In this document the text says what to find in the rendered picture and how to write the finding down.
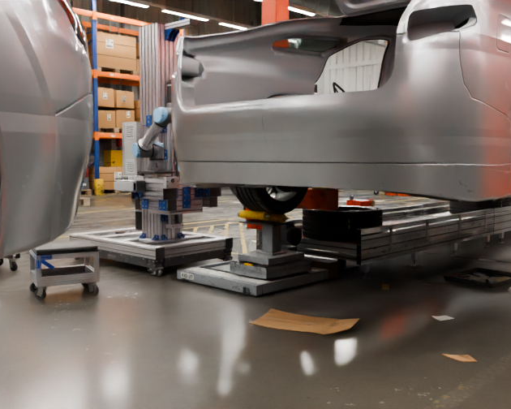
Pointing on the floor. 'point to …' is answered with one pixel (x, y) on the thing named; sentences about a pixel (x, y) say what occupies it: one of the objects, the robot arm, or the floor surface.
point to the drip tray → (497, 278)
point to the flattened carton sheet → (300, 323)
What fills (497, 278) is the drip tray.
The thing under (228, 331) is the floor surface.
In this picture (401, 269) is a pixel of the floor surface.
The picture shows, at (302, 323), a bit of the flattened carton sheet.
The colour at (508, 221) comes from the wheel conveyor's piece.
